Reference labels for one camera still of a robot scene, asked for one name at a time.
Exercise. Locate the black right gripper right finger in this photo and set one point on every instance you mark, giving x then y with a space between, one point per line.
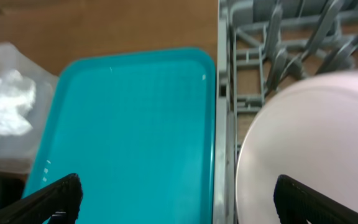
297 203

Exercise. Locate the white round plate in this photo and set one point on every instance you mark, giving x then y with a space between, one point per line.
308 131

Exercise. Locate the clear plastic bin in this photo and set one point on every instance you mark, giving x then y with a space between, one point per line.
17 153

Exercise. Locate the black flat tray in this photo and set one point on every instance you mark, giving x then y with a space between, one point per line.
11 190

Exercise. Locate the white napkin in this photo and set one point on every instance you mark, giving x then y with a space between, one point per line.
17 98

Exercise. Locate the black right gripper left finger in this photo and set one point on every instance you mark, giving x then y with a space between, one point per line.
58 202

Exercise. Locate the teal serving tray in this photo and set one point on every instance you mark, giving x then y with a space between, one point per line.
139 130

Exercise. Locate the grey dishwasher rack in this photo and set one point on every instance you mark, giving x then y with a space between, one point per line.
267 46

